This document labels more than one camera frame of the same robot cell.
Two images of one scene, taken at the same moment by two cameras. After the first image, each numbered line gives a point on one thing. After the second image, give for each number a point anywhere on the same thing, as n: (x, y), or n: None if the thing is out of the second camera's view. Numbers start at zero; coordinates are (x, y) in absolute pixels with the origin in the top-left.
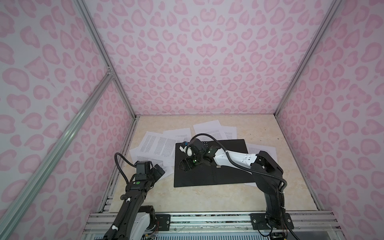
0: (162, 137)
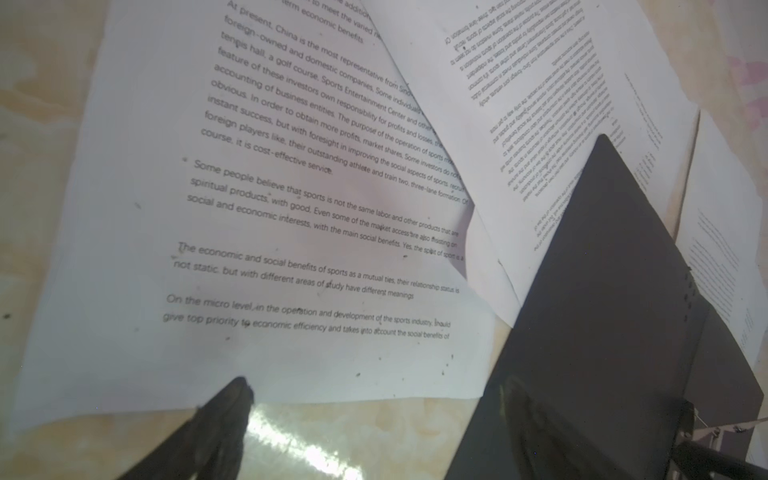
0: (520, 92)
